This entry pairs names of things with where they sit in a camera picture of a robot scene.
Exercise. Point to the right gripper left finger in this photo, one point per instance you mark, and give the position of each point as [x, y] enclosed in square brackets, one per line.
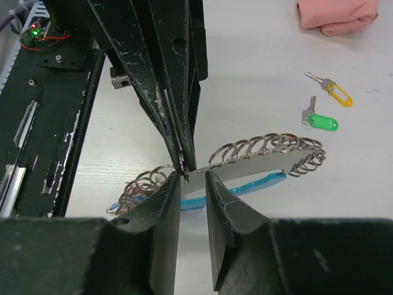
[135, 253]

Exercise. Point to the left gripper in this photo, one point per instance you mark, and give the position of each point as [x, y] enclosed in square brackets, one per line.
[139, 36]

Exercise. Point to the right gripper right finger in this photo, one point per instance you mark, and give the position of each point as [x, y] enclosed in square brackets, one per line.
[254, 254]

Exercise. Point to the metal keyring plate with keys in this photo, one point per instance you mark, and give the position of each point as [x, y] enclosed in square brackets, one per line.
[277, 154]

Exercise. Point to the green tag key left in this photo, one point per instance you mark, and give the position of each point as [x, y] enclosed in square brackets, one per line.
[309, 117]

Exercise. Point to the pink folded towel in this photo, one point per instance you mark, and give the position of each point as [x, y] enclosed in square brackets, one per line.
[337, 17]

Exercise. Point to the yellow tag key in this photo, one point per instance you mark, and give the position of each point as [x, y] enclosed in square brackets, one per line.
[333, 89]

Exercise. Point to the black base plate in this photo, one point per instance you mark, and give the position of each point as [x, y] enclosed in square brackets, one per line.
[46, 104]

